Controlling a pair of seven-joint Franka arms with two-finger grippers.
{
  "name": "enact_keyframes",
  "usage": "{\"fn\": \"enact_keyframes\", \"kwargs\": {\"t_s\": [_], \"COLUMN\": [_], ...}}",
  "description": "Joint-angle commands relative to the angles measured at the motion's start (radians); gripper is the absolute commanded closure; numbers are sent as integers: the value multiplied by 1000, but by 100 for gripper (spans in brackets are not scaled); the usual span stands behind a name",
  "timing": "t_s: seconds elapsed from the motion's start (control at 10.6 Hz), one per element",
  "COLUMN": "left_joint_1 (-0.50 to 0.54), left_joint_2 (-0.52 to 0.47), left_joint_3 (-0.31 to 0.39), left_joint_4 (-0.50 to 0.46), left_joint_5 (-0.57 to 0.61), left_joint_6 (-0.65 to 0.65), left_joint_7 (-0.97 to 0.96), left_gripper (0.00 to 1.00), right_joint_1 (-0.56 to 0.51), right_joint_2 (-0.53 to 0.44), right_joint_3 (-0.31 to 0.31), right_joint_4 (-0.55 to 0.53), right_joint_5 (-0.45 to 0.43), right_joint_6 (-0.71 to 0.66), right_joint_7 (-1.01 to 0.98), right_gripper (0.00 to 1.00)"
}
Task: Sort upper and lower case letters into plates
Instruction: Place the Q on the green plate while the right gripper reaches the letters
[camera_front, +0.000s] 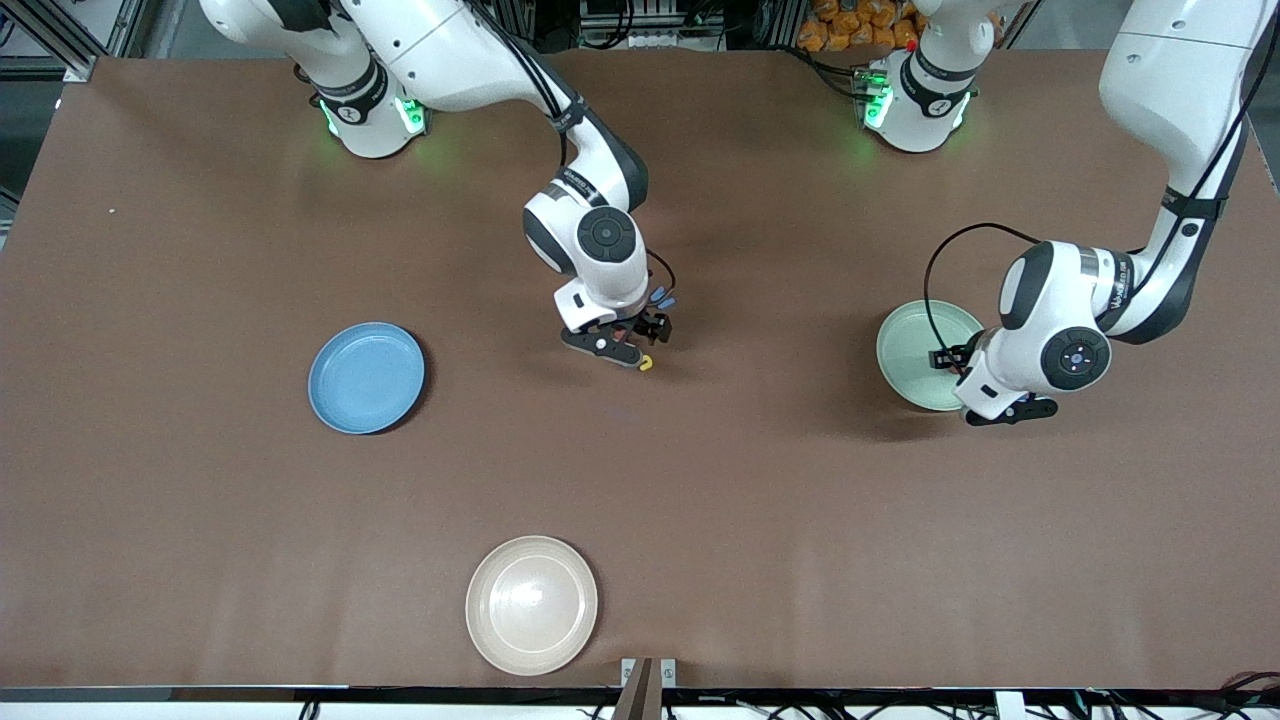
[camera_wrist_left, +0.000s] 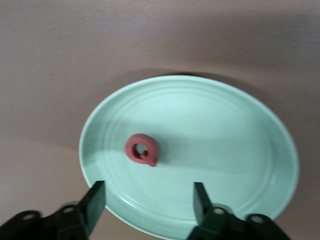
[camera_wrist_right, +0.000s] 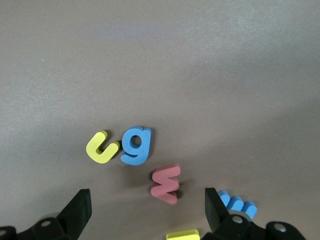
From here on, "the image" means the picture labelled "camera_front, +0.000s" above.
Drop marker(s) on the blue foam letter W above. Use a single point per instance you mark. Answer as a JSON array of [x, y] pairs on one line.
[[660, 298]]

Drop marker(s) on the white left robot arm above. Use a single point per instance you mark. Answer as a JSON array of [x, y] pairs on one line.
[[1150, 80]]

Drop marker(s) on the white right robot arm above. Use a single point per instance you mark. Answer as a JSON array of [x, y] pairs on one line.
[[600, 235]]

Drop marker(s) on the green plate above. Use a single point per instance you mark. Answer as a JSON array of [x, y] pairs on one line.
[[905, 355]]

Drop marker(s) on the blue plate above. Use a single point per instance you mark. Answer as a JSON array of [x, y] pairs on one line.
[[365, 378]]

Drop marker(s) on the beige plate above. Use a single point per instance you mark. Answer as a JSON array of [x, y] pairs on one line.
[[531, 605]]

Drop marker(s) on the white power strip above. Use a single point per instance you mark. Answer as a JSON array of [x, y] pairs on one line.
[[650, 40]]

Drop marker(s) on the orange snack packets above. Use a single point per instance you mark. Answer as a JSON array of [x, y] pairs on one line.
[[850, 25]]

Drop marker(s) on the brown table cover sheet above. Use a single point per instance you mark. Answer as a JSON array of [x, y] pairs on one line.
[[200, 520]]

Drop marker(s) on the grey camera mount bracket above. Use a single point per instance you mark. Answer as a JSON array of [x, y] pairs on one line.
[[640, 700]]

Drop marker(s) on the aluminium frame profile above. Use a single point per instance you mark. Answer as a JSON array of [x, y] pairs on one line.
[[80, 68]]

